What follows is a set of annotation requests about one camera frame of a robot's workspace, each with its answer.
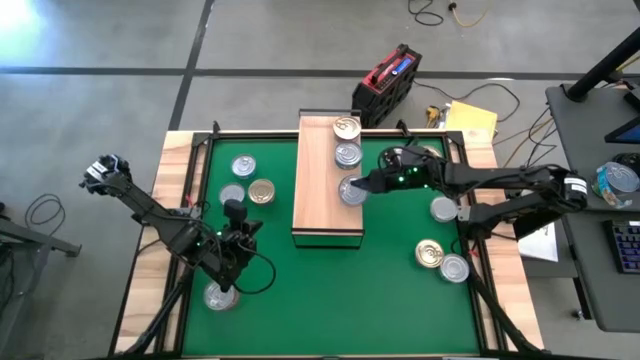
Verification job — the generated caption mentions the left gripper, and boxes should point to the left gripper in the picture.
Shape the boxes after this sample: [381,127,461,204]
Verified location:
[199,198,265,296]

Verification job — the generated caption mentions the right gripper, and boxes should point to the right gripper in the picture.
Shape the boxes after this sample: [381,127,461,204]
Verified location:
[349,146,444,194]

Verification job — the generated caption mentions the teal can silver lid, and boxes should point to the teal can silver lid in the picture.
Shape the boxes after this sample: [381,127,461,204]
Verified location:
[334,141,364,170]
[230,153,258,180]

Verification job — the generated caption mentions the red white-label can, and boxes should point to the red white-label can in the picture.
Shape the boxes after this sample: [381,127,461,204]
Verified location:
[202,279,240,312]

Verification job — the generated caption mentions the white green-label can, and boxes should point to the white green-label can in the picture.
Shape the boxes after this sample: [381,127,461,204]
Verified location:
[429,195,460,224]

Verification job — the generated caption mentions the red black power station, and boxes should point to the red black power station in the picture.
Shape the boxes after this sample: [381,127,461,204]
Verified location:
[351,43,424,129]

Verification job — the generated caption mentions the yellow paper pad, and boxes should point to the yellow paper pad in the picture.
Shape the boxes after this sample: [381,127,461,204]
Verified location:
[443,99,500,137]

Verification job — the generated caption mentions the green table mat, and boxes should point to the green table mat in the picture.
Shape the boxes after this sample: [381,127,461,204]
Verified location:
[181,137,482,356]

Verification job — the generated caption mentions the black desk beam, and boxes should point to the black desk beam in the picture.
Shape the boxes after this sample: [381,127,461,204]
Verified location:
[512,199,584,241]

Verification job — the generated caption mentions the white paper sheet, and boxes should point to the white paper sheet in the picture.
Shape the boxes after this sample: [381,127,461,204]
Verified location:
[517,222,560,264]

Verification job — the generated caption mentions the grey metal stand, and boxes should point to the grey metal stand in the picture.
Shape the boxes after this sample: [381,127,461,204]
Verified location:
[0,202,83,360]

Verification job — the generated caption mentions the grey desk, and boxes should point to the grey desk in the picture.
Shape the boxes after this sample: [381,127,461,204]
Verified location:
[562,208,640,334]
[544,83,640,211]

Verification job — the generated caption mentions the black headphones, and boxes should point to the black headphones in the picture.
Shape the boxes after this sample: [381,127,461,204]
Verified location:
[613,152,640,171]

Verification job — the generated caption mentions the black tablet screen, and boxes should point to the black tablet screen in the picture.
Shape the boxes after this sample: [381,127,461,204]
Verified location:
[603,114,640,146]

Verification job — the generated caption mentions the black keyboard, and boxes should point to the black keyboard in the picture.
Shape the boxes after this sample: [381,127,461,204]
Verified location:
[602,219,640,275]

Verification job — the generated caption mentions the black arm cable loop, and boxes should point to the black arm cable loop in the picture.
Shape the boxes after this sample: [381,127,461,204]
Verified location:
[232,244,278,296]

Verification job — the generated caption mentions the wooden shelf black metal frame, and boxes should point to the wooden shelf black metal frame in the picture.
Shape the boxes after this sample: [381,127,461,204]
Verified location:
[291,108,365,250]

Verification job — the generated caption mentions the black metal table frame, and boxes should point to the black metal table frame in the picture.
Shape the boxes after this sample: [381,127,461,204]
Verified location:
[107,119,551,360]

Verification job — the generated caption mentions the black floor cable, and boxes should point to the black floor cable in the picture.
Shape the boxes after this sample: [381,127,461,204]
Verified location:
[406,0,445,27]

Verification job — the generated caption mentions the black power cable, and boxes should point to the black power cable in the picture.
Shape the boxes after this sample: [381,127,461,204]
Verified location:
[413,79,522,124]

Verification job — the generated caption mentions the coiled black cable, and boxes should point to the coiled black cable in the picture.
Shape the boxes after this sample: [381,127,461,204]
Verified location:
[23,193,67,232]

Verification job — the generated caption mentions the black cable bundle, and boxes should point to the black cable bundle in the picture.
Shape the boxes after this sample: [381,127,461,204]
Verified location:
[494,107,560,169]

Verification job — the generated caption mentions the yellow cable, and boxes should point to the yellow cable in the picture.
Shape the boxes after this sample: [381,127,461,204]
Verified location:
[448,1,490,29]

